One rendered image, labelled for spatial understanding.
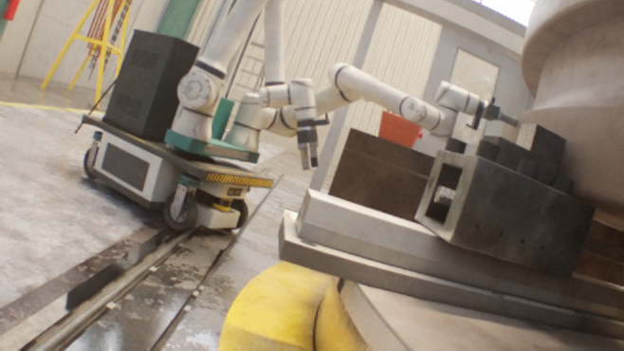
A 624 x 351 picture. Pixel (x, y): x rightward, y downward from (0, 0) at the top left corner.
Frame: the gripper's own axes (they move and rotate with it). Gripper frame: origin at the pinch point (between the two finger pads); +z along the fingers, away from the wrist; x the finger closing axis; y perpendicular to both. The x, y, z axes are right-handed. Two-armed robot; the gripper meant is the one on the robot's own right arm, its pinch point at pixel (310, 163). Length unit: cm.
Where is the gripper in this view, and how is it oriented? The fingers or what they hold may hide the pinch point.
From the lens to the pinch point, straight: 215.4
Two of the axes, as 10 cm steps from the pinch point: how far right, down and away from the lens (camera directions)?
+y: -9.6, 0.8, 2.6
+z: 1.0, 9.9, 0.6
